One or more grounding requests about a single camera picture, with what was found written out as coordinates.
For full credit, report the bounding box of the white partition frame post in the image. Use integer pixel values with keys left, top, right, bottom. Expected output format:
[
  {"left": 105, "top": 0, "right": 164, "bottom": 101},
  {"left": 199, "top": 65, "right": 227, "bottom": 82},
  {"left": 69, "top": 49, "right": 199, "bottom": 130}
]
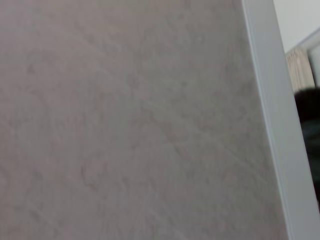
[{"left": 241, "top": 0, "right": 320, "bottom": 240}]

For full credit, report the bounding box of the dark blurry object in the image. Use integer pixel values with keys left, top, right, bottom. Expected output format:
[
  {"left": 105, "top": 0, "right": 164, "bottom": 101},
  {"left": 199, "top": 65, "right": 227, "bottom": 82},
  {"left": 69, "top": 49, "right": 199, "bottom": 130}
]
[{"left": 293, "top": 87, "right": 320, "bottom": 205}]

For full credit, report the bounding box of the beige curtain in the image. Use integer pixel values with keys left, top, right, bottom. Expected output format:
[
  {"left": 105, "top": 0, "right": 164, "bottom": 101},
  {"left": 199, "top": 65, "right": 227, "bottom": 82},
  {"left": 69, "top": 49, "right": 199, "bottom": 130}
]
[{"left": 285, "top": 47, "right": 316, "bottom": 94}]

